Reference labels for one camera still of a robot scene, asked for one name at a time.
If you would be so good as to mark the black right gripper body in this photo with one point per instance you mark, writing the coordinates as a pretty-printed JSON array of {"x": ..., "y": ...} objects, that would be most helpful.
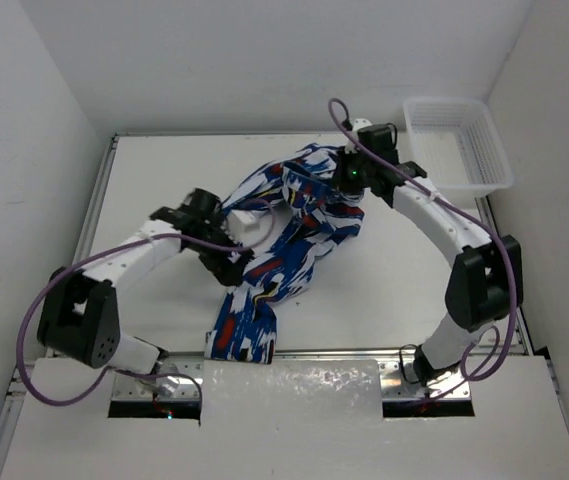
[{"x": 354, "y": 171}]

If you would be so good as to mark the blue white red patterned trousers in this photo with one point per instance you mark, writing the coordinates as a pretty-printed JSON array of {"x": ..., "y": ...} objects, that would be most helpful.
[{"x": 321, "y": 219}]

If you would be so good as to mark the white plastic mesh basket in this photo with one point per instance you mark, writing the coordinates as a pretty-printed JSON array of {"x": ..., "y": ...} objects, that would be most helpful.
[{"x": 457, "y": 142}]

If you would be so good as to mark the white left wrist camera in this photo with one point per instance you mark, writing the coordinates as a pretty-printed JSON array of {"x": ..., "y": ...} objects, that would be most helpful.
[{"x": 240, "y": 222}]

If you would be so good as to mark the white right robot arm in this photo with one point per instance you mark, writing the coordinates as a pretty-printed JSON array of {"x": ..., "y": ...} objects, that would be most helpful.
[{"x": 485, "y": 283}]

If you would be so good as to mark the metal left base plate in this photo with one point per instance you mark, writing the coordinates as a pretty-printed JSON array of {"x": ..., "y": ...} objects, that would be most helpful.
[{"x": 176, "y": 379}]

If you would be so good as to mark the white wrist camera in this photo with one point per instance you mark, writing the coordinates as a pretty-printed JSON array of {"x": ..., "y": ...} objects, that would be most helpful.
[
  {"x": 359, "y": 123},
  {"x": 240, "y": 222}
]

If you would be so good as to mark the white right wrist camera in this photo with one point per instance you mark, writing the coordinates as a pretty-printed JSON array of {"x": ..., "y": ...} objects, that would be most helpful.
[{"x": 359, "y": 123}]

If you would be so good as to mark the white front cover panel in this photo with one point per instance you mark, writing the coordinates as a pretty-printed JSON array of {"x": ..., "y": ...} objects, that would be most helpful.
[{"x": 298, "y": 420}]

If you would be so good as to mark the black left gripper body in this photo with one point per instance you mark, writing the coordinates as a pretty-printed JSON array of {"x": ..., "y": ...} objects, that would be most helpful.
[{"x": 215, "y": 260}]

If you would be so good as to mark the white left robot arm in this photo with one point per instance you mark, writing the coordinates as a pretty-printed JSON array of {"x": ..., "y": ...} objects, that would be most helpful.
[{"x": 80, "y": 317}]

